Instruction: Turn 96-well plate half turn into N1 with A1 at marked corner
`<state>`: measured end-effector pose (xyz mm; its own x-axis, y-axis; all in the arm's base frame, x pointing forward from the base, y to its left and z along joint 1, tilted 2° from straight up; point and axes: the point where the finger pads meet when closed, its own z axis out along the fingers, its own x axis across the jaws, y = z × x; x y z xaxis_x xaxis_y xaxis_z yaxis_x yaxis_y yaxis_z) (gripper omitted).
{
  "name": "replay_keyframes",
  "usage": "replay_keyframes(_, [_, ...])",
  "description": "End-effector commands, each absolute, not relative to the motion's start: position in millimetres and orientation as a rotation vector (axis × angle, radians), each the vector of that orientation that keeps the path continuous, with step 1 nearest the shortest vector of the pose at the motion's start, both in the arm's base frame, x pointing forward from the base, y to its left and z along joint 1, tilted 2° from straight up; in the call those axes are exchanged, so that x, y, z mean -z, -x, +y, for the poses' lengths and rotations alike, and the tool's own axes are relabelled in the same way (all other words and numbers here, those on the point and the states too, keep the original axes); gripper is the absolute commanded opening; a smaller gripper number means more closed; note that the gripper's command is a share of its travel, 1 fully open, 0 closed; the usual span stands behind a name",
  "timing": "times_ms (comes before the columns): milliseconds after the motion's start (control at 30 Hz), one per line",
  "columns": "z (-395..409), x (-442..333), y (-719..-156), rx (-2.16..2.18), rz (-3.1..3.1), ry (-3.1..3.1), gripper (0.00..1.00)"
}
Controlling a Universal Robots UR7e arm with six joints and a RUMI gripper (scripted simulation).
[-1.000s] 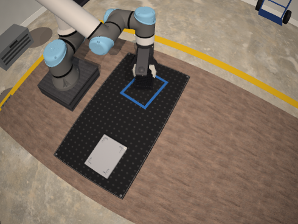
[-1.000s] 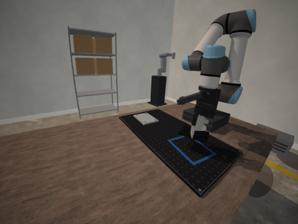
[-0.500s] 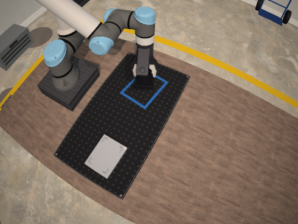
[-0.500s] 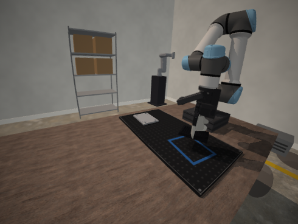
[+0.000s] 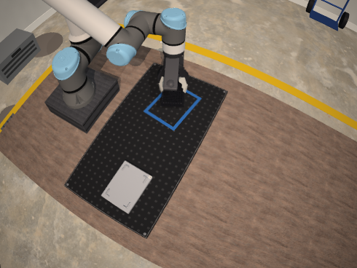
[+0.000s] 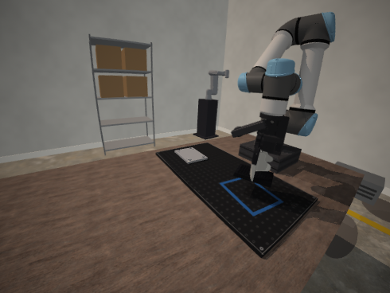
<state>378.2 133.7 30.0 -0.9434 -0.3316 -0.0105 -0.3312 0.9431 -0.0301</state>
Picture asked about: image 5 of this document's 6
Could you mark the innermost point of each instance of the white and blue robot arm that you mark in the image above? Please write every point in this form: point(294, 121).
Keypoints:
point(90, 29)

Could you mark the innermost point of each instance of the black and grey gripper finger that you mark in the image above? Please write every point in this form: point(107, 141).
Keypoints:
point(184, 80)
point(160, 78)

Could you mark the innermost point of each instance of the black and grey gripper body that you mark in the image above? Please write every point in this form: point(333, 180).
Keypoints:
point(181, 62)

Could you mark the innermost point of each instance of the blue tape outline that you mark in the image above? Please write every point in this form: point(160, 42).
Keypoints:
point(181, 119)

